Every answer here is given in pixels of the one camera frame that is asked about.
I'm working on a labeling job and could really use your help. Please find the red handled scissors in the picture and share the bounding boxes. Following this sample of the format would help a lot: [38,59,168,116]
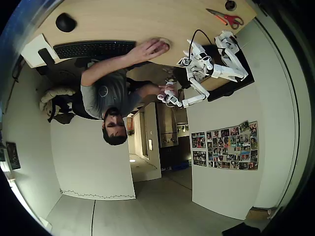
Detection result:
[205,8,245,30]

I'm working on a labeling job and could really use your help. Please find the black computer mouse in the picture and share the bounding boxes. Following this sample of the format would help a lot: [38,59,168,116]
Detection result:
[55,12,78,33]

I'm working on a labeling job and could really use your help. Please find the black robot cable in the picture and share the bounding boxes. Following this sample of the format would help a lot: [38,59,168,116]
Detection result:
[188,29,215,59]

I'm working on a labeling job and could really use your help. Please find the steel refrigerator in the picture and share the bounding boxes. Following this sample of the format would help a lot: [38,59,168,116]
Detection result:
[156,103,179,148]

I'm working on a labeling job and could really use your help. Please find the blue crate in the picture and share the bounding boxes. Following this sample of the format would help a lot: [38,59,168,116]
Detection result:
[170,159,193,171]

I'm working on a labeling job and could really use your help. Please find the black and white tag cube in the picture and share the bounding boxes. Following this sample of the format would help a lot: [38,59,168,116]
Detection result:
[177,57,192,67]

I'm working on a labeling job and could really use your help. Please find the white leader arm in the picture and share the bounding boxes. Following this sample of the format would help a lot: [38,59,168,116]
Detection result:
[157,65,211,109]

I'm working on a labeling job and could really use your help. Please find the black keyboard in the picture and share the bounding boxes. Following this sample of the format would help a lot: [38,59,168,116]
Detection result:
[53,40,136,60]

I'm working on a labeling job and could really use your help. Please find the person's right forearm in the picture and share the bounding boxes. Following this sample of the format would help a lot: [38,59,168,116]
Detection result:
[137,83,161,98]

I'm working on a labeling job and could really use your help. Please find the man in grey t-shirt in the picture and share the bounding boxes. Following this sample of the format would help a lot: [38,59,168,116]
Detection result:
[80,61,142,146]

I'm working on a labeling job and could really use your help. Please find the black phone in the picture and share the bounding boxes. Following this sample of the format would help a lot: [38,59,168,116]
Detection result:
[37,48,55,67]

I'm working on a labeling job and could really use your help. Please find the string light wire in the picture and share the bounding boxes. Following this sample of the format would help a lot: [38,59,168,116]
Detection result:
[59,188,136,200]

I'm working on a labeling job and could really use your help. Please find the person's left hand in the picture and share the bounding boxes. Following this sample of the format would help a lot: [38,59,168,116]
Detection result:
[133,38,168,62]

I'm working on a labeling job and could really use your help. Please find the person's left forearm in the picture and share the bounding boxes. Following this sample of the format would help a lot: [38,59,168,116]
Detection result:
[80,48,138,87]

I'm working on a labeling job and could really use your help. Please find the cardboard box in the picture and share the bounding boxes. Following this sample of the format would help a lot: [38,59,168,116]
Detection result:
[245,206,279,222]

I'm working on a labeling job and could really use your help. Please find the large photo collage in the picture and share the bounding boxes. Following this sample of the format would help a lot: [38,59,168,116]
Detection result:
[206,120,259,171]

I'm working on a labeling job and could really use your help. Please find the black floor cable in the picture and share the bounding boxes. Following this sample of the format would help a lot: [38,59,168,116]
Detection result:
[90,199,97,236]

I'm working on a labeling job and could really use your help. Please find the dark framed poster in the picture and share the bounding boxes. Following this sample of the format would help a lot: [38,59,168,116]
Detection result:
[5,141,22,171]

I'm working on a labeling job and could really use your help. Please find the beige tape roll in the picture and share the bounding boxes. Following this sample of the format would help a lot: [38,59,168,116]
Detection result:
[157,37,173,55]

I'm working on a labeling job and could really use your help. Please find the small photo collage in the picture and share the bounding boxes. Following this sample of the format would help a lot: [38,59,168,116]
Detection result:
[191,132,206,149]
[192,150,208,168]

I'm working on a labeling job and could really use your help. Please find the black jacket on chair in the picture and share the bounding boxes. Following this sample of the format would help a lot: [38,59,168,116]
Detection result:
[46,94,99,125]

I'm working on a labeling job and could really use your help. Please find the white paper sheet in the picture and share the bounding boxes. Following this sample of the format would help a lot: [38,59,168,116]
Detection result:
[21,33,60,69]

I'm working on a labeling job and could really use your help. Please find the black flat panel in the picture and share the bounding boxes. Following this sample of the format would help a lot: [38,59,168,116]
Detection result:
[196,44,255,103]

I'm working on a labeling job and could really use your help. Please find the cream plush blanket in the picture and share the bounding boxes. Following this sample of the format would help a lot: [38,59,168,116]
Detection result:
[39,87,77,117]

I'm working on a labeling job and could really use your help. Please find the person's right hand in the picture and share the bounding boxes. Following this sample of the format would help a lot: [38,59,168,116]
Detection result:
[157,83,177,97]

